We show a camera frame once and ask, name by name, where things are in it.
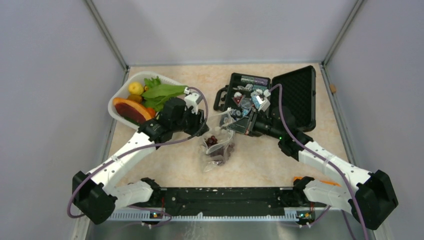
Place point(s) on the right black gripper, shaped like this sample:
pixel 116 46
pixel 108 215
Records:
pixel 246 125

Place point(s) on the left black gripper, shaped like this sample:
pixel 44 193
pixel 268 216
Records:
pixel 200 126

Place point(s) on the clear zip top bag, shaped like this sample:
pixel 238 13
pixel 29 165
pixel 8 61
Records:
pixel 218 126

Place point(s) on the dark red grape bunch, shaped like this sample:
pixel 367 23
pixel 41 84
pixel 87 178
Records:
pixel 218 152

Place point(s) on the yellow lemon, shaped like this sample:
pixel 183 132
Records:
pixel 136 88

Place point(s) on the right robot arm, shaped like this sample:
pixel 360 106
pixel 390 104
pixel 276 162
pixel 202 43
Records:
pixel 368 196

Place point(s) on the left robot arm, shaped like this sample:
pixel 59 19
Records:
pixel 96 193

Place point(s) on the black carrying case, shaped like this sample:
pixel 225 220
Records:
pixel 298 101

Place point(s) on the poker chips in case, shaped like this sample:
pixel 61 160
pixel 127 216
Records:
pixel 239 94

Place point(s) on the green lettuce leaf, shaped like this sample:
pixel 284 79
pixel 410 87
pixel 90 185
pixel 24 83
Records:
pixel 158 93

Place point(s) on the papaya slice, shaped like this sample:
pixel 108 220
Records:
pixel 132 110

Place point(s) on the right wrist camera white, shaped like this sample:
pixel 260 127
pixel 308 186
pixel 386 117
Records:
pixel 261 103

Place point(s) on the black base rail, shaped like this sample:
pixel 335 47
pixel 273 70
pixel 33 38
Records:
pixel 227 201

